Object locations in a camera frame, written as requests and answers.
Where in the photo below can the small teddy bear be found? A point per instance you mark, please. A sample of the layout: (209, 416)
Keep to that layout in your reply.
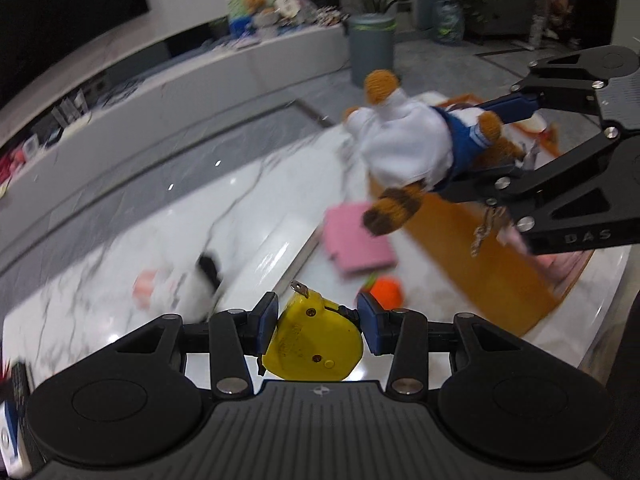
(256, 1)

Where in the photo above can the brown plush bear blue outfit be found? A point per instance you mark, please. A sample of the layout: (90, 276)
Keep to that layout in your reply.
(400, 140)

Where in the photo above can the green landscape painting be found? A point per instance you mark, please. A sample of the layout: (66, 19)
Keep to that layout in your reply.
(235, 10)

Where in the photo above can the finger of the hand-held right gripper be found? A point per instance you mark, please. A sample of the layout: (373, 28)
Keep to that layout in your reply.
(510, 107)
(540, 175)

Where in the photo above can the black remote control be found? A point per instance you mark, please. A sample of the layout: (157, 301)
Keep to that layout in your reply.
(20, 380)

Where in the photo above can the white glasses box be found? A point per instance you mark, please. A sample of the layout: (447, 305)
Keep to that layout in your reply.
(280, 255)

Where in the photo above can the cow print figurines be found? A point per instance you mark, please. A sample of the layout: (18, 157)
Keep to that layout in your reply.
(325, 12)

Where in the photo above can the white woven basket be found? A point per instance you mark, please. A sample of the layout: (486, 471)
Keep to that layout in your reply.
(265, 20)

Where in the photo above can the white black plush dog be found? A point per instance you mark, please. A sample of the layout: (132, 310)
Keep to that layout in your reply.
(180, 295)

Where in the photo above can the wall television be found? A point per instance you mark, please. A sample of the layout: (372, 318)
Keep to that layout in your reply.
(60, 20)

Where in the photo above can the marble television console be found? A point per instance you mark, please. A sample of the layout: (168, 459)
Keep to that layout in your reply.
(200, 95)

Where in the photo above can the yellow tape measure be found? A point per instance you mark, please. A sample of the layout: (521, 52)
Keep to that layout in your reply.
(310, 340)

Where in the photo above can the blue white box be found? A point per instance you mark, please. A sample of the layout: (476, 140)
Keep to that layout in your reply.
(10, 435)

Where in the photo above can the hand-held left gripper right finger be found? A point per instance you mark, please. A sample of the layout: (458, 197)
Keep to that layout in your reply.
(372, 325)

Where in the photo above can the grey trash bin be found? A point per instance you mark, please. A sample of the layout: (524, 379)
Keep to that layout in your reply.
(370, 50)

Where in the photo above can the pink leather case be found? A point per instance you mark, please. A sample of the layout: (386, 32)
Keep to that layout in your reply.
(355, 240)

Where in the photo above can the pink cloth hat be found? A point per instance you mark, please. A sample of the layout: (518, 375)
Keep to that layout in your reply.
(555, 262)

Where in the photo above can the orange crochet ball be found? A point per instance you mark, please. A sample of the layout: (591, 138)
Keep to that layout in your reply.
(387, 292)

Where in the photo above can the orange cardboard box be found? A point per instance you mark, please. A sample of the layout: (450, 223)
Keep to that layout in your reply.
(475, 280)

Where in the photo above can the clear water jug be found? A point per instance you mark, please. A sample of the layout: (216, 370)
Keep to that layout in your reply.
(447, 22)

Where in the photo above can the white round fan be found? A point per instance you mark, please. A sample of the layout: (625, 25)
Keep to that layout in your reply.
(287, 5)

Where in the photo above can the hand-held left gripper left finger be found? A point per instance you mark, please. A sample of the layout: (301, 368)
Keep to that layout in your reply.
(267, 322)

